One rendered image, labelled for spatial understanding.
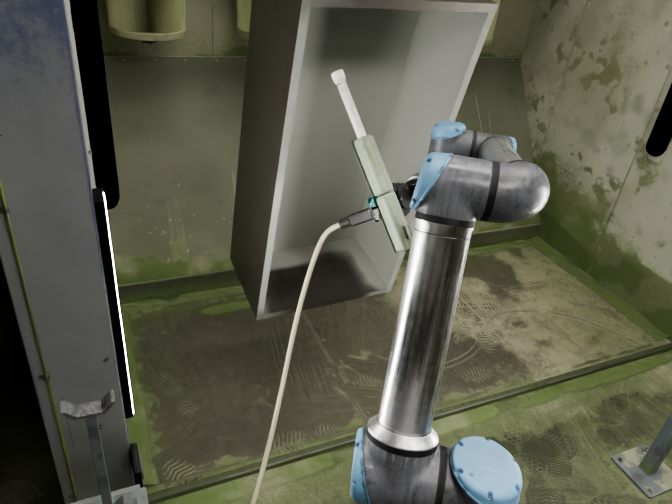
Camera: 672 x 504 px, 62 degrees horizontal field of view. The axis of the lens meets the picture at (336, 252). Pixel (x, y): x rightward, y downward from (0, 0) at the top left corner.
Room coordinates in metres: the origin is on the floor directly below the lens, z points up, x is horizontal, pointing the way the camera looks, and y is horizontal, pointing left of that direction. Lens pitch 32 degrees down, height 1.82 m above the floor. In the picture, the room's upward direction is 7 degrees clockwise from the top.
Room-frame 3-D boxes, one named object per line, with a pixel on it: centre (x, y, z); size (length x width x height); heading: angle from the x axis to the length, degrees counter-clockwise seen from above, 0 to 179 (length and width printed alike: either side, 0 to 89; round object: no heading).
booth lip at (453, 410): (1.73, -0.63, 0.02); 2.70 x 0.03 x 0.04; 117
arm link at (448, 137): (1.55, -0.29, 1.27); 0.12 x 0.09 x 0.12; 83
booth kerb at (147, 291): (2.71, -0.13, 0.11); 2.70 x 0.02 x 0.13; 117
